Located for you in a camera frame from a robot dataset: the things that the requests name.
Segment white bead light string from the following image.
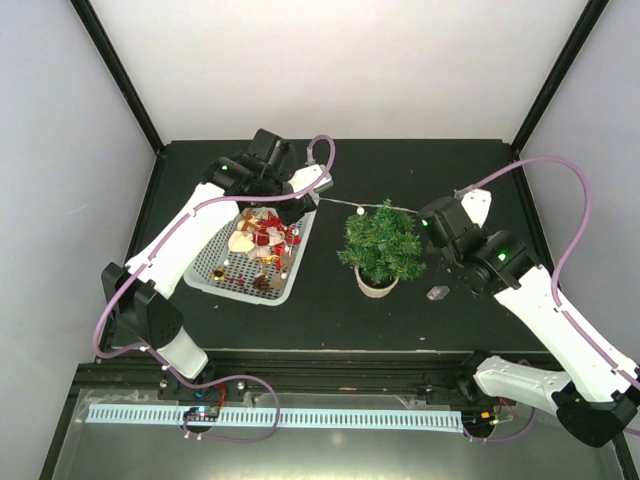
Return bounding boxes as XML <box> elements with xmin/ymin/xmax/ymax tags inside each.
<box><xmin>219</xmin><ymin>197</ymin><xmax>420</xmax><ymax>281</ymax></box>

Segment white perforated plastic basket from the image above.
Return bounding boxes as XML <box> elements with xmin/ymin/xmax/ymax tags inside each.
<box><xmin>183</xmin><ymin>211</ymin><xmax>316</xmax><ymax>307</ymax></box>

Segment small green christmas tree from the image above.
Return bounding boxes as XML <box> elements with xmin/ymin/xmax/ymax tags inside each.
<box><xmin>337</xmin><ymin>199</ymin><xmax>426</xmax><ymax>287</ymax></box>

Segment clear light battery box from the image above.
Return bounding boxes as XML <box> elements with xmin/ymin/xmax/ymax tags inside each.
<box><xmin>426</xmin><ymin>285</ymin><xmax>451</xmax><ymax>301</ymax></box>

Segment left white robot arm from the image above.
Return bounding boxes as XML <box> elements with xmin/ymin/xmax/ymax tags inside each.
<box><xmin>92</xmin><ymin>129</ymin><xmax>336</xmax><ymax>399</ymax></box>

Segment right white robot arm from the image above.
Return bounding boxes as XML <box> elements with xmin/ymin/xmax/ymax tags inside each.
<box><xmin>417</xmin><ymin>192</ymin><xmax>639</xmax><ymax>448</ymax></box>

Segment white tree pot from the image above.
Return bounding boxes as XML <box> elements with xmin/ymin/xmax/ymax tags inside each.
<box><xmin>354</xmin><ymin>267</ymin><xmax>399</xmax><ymax>299</ymax></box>

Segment brown ribbon bow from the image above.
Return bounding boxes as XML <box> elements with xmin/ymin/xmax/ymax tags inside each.
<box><xmin>237</xmin><ymin>209</ymin><xmax>263</xmax><ymax>233</ymax></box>

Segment cream heart ornament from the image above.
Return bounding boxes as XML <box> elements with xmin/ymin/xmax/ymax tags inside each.
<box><xmin>228</xmin><ymin>230</ymin><xmax>255</xmax><ymax>253</ymax></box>

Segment brown pine cone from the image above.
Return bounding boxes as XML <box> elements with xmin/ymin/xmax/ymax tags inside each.
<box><xmin>252</xmin><ymin>274</ymin><xmax>272</xmax><ymax>293</ymax></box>

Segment gold bell ornament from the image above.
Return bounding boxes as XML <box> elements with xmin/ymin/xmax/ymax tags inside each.
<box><xmin>211</xmin><ymin>268</ymin><xmax>226</xmax><ymax>282</ymax></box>

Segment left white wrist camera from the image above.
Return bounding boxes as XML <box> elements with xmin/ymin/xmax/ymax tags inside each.
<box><xmin>288</xmin><ymin>164</ymin><xmax>333</xmax><ymax>198</ymax></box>

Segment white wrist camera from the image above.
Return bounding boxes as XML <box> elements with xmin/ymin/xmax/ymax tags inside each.
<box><xmin>288</xmin><ymin>164</ymin><xmax>333</xmax><ymax>198</ymax></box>
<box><xmin>454</xmin><ymin>188</ymin><xmax>492</xmax><ymax>227</ymax></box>

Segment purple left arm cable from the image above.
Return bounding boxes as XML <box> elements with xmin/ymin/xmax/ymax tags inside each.
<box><xmin>92</xmin><ymin>134</ymin><xmax>337</xmax><ymax>442</ymax></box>

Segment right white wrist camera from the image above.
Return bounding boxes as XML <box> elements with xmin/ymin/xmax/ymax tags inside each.
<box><xmin>454</xmin><ymin>188</ymin><xmax>492</xmax><ymax>227</ymax></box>

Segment white slotted cable duct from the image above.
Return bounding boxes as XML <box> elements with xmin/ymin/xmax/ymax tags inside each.
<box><xmin>85</xmin><ymin>404</ymin><xmax>464</xmax><ymax>433</ymax></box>

